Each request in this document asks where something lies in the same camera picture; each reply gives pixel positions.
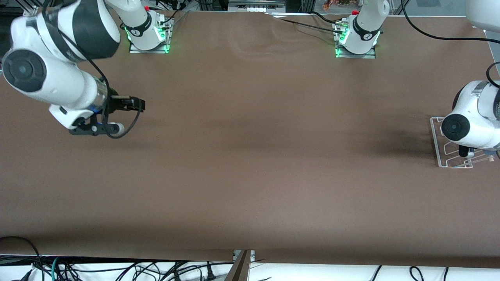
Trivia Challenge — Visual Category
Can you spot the white wire cup rack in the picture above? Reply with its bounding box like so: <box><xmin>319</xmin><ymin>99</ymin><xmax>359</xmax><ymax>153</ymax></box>
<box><xmin>430</xmin><ymin>116</ymin><xmax>495</xmax><ymax>169</ymax></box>

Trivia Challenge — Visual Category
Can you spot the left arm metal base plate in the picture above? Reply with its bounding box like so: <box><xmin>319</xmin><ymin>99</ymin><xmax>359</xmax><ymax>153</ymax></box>
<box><xmin>334</xmin><ymin>21</ymin><xmax>377</xmax><ymax>59</ymax></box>

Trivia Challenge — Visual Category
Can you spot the table frame post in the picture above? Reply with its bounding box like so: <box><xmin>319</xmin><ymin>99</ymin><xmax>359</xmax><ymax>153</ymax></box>
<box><xmin>225</xmin><ymin>250</ymin><xmax>252</xmax><ymax>281</ymax></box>

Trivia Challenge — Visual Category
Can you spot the grey power strip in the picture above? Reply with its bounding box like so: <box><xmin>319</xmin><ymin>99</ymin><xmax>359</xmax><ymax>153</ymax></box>
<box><xmin>228</xmin><ymin>0</ymin><xmax>286</xmax><ymax>12</ymax></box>

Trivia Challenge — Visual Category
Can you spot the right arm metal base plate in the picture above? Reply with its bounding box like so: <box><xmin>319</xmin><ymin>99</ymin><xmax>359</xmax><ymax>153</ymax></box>
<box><xmin>129</xmin><ymin>23</ymin><xmax>172</xmax><ymax>54</ymax></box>

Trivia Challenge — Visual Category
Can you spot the thick black cable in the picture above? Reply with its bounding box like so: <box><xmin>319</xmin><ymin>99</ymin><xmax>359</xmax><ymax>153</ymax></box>
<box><xmin>0</xmin><ymin>236</ymin><xmax>44</xmax><ymax>281</ymax></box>

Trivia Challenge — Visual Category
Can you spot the brown table cover sheet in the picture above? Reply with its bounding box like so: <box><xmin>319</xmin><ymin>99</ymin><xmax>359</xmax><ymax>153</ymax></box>
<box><xmin>0</xmin><ymin>10</ymin><xmax>500</xmax><ymax>269</ymax></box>

